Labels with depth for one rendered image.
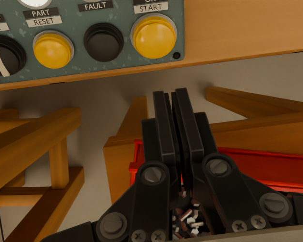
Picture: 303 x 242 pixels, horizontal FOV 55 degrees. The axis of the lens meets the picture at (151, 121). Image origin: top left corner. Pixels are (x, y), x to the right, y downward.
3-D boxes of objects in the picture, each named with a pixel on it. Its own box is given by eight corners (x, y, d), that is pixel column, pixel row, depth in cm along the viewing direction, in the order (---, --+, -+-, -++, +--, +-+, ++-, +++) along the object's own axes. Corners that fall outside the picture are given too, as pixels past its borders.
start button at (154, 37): (174, 50, 21) (177, 59, 20) (135, 55, 21) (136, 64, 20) (173, 11, 19) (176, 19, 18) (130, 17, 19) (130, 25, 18)
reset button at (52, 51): (75, 60, 21) (74, 69, 20) (43, 64, 21) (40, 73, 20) (66, 29, 19) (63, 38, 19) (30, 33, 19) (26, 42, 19)
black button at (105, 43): (123, 54, 21) (123, 63, 20) (90, 58, 21) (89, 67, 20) (118, 22, 19) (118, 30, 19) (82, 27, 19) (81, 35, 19)
